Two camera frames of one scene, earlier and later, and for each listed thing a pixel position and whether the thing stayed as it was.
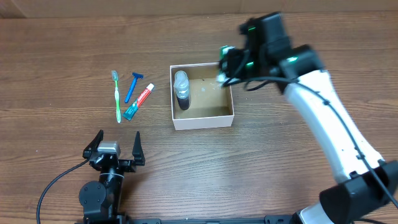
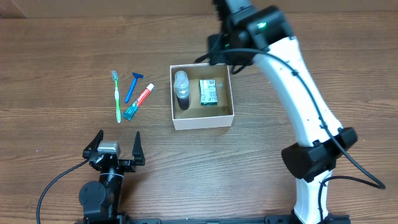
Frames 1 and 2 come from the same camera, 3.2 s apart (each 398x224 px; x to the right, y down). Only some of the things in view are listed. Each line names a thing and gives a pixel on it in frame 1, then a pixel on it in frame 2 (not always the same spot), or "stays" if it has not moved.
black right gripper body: (240, 64) → (221, 49)
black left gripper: (139, 157) stays
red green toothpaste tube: (131, 111) stays
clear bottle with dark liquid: (181, 85) stays
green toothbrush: (115, 75) stays
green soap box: (223, 79) → (208, 92)
